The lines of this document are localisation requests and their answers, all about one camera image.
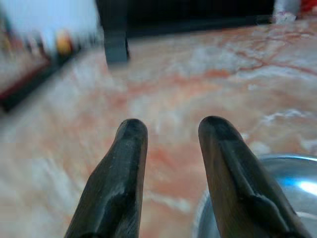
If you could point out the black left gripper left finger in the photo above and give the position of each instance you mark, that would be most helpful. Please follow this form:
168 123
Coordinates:
119 173

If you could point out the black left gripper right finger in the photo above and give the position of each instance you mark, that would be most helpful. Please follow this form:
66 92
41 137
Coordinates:
235 178

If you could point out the steel bowl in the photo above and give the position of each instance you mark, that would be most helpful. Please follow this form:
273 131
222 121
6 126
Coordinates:
297 178

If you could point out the red-edged marble table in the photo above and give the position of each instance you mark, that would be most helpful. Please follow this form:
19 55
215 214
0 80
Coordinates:
173 86

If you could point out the black chair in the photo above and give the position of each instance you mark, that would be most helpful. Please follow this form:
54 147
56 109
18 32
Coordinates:
188 17

